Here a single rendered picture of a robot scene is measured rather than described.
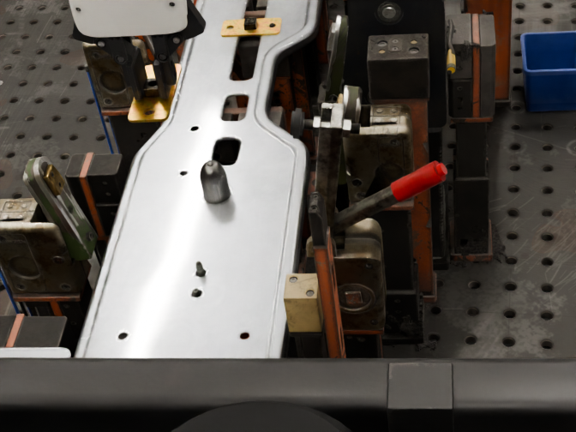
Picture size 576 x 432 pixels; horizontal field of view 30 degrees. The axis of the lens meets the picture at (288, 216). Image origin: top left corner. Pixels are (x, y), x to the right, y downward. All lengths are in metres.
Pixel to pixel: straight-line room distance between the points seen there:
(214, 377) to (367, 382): 0.05
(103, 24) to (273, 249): 0.36
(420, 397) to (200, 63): 1.15
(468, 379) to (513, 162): 1.37
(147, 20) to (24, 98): 1.11
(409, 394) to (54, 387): 0.12
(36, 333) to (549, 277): 0.73
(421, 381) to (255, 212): 0.88
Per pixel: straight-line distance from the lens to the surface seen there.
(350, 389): 0.37
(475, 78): 1.35
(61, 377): 0.39
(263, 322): 1.12
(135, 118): 0.99
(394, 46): 1.25
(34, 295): 1.32
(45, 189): 1.19
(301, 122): 1.01
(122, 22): 0.95
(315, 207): 0.94
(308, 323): 1.08
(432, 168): 1.04
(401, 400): 0.36
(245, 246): 1.20
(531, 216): 1.64
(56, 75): 2.07
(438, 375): 0.36
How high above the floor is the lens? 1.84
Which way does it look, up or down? 44 degrees down
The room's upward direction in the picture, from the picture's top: 9 degrees counter-clockwise
